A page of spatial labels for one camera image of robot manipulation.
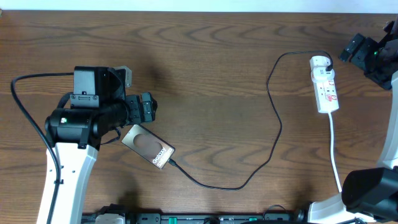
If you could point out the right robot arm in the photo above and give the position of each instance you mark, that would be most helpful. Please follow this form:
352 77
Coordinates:
369 195

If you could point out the white charger adapter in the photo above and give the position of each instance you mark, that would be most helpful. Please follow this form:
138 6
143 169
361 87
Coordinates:
319 61

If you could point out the white power strip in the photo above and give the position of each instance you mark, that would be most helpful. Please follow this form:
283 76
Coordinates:
325 90

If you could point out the bronze Galaxy smartphone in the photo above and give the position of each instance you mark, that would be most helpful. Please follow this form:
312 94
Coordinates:
149 146

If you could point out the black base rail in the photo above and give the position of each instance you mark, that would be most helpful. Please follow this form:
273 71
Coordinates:
155 218

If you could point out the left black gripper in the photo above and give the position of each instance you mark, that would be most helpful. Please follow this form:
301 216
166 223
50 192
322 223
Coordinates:
134 109

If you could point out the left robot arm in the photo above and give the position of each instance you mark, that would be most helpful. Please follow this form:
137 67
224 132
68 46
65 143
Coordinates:
74 132

